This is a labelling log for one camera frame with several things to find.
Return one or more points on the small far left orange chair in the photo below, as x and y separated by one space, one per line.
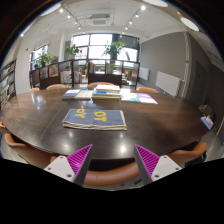
34 89

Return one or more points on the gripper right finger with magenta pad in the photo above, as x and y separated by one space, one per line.
153 167

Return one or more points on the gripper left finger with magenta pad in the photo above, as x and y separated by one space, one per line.
73 167

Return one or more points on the colourful box at right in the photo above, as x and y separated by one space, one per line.
207 122

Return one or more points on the purple magazine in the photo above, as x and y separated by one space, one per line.
145 98

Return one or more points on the cyan magazine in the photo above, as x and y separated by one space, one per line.
130 97

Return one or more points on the potted plant right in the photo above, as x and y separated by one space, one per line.
114 49

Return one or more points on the potted plant left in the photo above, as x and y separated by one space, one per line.
44 59

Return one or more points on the stack of books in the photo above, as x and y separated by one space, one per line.
106 92

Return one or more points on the near orange chair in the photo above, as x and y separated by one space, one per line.
111 177

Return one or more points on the far orange chair middle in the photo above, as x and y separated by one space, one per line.
95 84

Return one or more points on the dark blue book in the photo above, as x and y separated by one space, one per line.
70 94

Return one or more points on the grey book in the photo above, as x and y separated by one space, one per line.
84 95

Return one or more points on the potted plant middle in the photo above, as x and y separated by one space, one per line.
72 50

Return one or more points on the folded blue towel yellow letters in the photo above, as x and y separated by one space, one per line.
95 119

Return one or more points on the left wall bookshelf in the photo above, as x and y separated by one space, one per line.
7 83

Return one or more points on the white wall radiator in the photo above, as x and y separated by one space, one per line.
168 83

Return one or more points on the far orange chair right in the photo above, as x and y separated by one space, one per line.
146 89

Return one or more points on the dark shelving unit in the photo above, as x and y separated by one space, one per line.
85 71

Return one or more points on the ceiling air conditioner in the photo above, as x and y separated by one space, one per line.
100 20

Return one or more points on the potted plant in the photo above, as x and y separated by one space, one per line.
114 49
44 59
72 50

